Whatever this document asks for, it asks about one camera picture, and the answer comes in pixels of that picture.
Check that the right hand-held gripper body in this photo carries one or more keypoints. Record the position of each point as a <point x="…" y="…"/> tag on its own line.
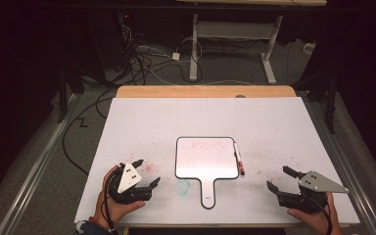
<point x="316" y="184"/>

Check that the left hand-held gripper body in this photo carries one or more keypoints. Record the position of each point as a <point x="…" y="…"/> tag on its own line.
<point x="129" y="181"/>

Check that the white marker with red cap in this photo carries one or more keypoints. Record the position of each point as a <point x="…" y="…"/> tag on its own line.
<point x="238" y="158"/>

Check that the white paddle whiteboard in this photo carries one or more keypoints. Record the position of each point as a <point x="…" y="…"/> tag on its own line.
<point x="205" y="160"/>

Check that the person's left hand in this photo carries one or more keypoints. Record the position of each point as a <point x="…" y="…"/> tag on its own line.
<point x="112" y="210"/>

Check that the person's right hand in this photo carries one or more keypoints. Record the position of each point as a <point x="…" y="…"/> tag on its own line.
<point x="316" y="223"/>

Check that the black metal stand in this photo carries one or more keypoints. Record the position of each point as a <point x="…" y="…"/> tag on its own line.
<point x="62" y="94"/>
<point x="331" y="98"/>

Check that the white power adapter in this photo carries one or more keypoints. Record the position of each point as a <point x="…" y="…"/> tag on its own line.
<point x="175" y="56"/>

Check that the white box on floor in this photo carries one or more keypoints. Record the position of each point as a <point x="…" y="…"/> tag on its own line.
<point x="308" y="48"/>

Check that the aluminium rail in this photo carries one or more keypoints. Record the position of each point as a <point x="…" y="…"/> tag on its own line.
<point x="349" y="169"/>
<point x="34" y="174"/>

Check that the white desk frame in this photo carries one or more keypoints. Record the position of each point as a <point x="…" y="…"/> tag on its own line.
<point x="235" y="30"/>

